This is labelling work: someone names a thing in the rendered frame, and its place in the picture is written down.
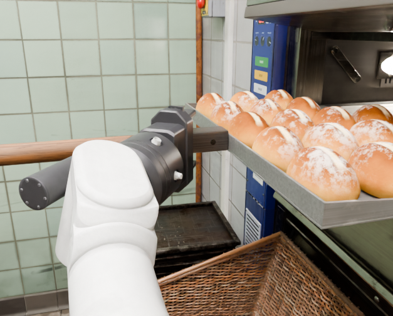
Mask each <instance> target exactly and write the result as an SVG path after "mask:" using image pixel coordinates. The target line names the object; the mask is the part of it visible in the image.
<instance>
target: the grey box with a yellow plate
mask: <svg viewBox="0 0 393 316"><path fill-rule="evenodd" d="M204 1H205V5H204V8H202V9H201V16H202V18H223V17H225V7H226V0H204Z"/></svg>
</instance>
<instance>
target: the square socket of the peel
mask: <svg viewBox="0 0 393 316"><path fill-rule="evenodd" d="M222 150H228V130H226V129H225V128H224V127H222V126H218V127H201V128H193V153H200V152H215V151H222Z"/></svg>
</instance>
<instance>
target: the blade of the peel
mask: <svg viewBox="0 0 393 316"><path fill-rule="evenodd" d="M196 105H197V103H185V109H192V110H195V111H196V116H194V117H193V118H192V119H193V122H194V123H195V124H197V125H198V126H199V127H218V126H219V125H217V124H215V123H214V122H213V121H212V120H210V119H209V118H207V117H206V116H205V115H203V114H202V113H200V112H199V111H197V110H196ZM228 151H229V152H230V153H231V154H232V155H233V156H235V157H236V158H237V159H238V160H239V161H241V162H242V163H243V164H244V165H245V166H246V167H248V168H249V169H250V170H251V171H253V172H254V173H255V174H256V175H257V176H258V177H260V178H261V179H262V180H263V181H264V182H265V183H267V184H268V185H269V186H270V187H272V188H273V189H274V190H275V191H276V192H277V193H278V194H280V195H281V196H282V197H284V198H285V199H286V200H287V201H288V202H289V203H290V204H292V205H293V206H294V207H296V208H297V210H299V211H300V212H301V213H302V214H304V215H305V216H306V217H307V218H308V219H309V220H311V221H312V222H313V223H314V224H316V225H317V226H318V227H319V228H320V229H328V228H336V227H341V226H349V225H354V224H362V223H369V222H374V221H382V220H387V219H393V198H380V199H379V198H377V197H374V196H371V195H370V194H367V193H366V192H364V191H362V190H360V196H359V198H358V200H346V201H324V200H323V199H322V198H320V197H318V196H317V195H316V194H314V193H313V192H311V191H310V190H309V189H307V188H306V187H305V186H303V185H302V184H300V183H299V182H297V181H296V180H294V179H293V178H292V177H290V176H289V175H288V174H286V173H285V172H283V171H282V170H281V169H279V168H277V167H276V166H275V165H273V164H272V163H271V162H269V161H268V160H266V159H265V158H264V157H262V156H261V155H259V154H258V153H257V152H255V151H254V150H253V149H251V148H249V147H248V146H247V145H245V144H244V143H242V142H241V141H240V140H238V139H237V138H235V137H234V136H233V135H231V134H230V133H228Z"/></svg>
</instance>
